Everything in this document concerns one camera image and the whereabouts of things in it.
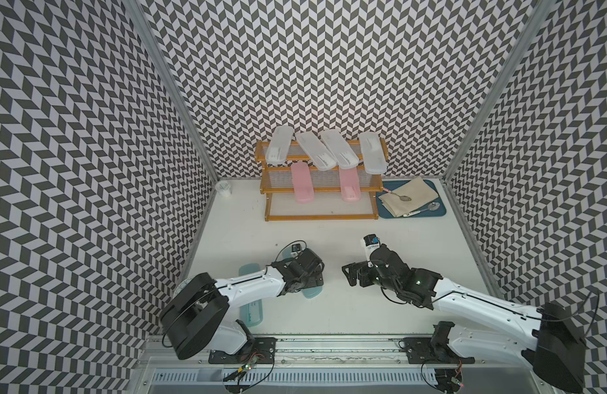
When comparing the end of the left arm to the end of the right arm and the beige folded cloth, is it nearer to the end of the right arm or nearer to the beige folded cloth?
the end of the right arm

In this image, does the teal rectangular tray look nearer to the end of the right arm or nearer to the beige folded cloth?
the beige folded cloth

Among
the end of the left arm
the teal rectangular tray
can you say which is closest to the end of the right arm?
the end of the left arm

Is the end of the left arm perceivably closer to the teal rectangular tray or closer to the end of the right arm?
the end of the right arm

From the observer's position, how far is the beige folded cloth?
1.07 meters

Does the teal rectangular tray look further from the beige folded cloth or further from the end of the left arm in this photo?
the end of the left arm

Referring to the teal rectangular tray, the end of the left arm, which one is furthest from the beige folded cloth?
the end of the left arm
